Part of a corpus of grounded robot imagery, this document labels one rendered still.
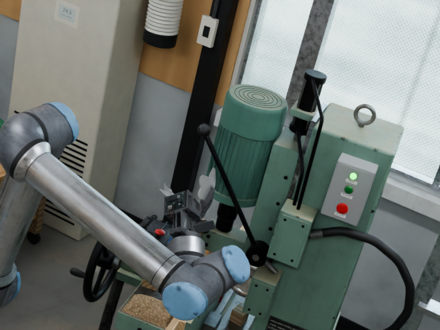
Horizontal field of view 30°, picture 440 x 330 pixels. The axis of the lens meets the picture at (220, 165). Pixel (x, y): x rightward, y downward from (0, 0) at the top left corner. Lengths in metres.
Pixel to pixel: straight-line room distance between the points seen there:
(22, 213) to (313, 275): 0.81
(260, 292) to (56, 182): 0.69
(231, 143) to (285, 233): 0.29
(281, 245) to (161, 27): 1.71
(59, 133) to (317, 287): 0.84
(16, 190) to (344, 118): 0.89
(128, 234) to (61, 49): 2.13
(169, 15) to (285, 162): 1.58
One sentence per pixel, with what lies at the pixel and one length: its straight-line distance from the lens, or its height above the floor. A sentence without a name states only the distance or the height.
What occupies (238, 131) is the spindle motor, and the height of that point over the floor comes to 1.42.
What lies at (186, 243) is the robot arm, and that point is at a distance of 2.00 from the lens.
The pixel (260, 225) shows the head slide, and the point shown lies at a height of 1.17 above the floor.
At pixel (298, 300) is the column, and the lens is 2.37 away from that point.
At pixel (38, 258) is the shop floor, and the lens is 4.03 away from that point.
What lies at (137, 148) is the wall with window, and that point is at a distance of 4.15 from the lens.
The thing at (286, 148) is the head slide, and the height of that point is 1.42.
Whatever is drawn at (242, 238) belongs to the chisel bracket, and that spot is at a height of 1.07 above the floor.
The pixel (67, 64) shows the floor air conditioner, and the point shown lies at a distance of 3.87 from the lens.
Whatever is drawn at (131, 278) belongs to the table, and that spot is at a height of 0.86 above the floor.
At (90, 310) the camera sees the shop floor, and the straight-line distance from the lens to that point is 3.76.
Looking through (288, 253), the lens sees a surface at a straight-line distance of 2.20.
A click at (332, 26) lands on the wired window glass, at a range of 3.62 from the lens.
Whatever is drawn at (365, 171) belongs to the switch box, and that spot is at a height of 1.48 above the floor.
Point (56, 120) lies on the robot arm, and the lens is 2.05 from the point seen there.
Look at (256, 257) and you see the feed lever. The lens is 2.27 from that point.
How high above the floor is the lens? 2.33
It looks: 27 degrees down
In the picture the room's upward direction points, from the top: 14 degrees clockwise
